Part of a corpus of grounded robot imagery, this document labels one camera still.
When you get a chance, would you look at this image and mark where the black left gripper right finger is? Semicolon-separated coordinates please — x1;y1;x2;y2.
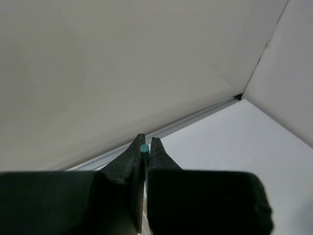
147;138;273;235

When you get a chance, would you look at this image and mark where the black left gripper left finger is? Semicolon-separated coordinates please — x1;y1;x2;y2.
0;134;145;235

